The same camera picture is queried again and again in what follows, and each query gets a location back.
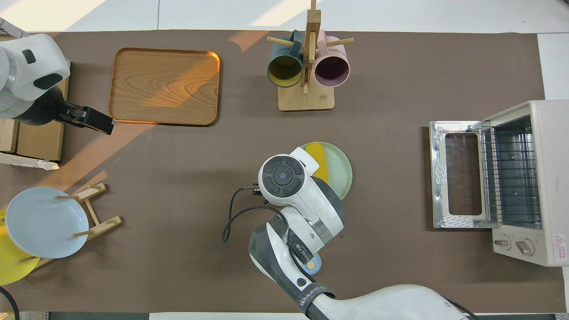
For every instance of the beige oven knob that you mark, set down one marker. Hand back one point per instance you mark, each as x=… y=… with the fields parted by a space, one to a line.
x=502 y=243
x=525 y=247

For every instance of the light wooden step shelf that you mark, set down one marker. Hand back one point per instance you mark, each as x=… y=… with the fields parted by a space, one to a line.
x=40 y=142

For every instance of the wooden serving tray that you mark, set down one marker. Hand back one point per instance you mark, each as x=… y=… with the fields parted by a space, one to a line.
x=164 y=89

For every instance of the pale green plate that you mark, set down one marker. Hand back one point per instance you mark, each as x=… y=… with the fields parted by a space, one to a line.
x=340 y=171

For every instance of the wooden mug rack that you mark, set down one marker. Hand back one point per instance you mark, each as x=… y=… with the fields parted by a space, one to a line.
x=306 y=100

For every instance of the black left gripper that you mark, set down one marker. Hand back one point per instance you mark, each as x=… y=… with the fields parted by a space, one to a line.
x=71 y=113

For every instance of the light blue plate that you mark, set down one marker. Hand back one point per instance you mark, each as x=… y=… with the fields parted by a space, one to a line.
x=44 y=222

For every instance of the dark blue mug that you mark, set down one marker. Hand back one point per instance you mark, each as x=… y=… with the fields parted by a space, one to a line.
x=284 y=71

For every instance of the wooden plate rack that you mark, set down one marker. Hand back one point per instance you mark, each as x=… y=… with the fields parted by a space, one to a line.
x=106 y=223

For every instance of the small blue bell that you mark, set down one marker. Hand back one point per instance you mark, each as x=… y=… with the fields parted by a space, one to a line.
x=313 y=264

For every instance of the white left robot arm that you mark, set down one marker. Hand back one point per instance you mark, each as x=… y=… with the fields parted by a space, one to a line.
x=31 y=66

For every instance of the yellow plate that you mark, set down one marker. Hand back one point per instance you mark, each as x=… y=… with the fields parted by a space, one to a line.
x=11 y=266

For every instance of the brown table mat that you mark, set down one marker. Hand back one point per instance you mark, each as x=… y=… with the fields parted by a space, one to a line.
x=178 y=266

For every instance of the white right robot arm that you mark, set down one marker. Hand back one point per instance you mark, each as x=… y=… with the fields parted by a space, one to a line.
x=302 y=200

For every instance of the white toaster oven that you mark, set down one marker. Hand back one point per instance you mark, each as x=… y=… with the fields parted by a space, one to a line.
x=553 y=178

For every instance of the yellow corn cob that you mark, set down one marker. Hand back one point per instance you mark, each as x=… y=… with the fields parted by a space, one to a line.
x=320 y=162

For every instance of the glass oven door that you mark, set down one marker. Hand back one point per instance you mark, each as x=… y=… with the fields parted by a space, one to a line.
x=440 y=178

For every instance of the pink mug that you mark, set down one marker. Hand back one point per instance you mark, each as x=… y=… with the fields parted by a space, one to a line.
x=331 y=69

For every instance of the white chequered cloth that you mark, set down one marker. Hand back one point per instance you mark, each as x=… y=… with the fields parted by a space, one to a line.
x=26 y=162

